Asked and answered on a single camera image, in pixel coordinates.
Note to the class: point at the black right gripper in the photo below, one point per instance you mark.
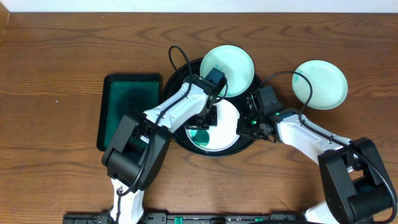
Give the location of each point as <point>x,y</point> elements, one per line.
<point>242,129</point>

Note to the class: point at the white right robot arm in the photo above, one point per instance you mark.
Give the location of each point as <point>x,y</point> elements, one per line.
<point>355,182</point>

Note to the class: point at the dark green rectangular water tray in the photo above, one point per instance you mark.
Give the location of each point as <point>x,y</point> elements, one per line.
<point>121,93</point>

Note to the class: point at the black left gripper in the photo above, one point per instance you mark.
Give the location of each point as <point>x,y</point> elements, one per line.
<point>203,122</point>

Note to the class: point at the round black serving tray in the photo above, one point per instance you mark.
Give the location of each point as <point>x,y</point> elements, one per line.
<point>181,136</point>

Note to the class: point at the white plate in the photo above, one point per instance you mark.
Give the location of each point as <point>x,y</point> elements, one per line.
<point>223,135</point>

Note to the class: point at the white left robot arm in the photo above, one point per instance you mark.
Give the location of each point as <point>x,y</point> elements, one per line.
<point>137,150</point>

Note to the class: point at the green scrubbing sponge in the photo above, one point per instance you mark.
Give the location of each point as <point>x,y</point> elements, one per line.
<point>200,137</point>

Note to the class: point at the pale green rear plate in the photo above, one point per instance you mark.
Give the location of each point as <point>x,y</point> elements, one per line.
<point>235,63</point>

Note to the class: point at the mint green plate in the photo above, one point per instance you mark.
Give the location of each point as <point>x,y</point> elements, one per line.
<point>328,82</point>

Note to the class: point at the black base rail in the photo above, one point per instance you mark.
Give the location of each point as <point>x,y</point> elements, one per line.
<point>162,218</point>

